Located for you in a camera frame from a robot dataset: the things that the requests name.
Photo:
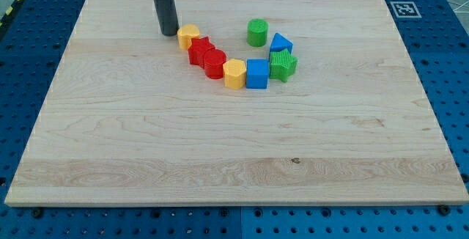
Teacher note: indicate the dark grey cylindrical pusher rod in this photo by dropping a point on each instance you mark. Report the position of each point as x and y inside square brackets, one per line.
[167, 17]

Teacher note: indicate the red star block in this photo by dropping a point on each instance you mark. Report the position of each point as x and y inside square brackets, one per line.
[199, 47]

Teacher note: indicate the green star block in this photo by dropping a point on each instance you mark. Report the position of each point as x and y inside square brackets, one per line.
[282, 65]

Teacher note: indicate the yellow heart block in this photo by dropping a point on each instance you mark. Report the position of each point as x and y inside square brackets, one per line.
[185, 34]

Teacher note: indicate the red cylinder block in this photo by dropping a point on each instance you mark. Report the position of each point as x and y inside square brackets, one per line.
[213, 63]

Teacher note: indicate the green cylinder block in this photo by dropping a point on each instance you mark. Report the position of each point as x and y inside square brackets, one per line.
[257, 30]

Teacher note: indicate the yellow hexagon block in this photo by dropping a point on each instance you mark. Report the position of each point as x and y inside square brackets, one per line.
[234, 73]

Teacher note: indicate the blue cube block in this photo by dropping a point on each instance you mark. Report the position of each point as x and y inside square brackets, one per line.
[257, 75]

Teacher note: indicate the blue triangle block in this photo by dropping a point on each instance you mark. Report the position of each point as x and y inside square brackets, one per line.
[279, 44]

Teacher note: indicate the light wooden board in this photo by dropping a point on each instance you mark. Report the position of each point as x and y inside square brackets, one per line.
[129, 122]

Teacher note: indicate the white fiducial marker tag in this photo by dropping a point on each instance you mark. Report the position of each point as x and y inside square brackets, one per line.
[405, 9]

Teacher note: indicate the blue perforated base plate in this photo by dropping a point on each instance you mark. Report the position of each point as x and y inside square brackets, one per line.
[30, 53]

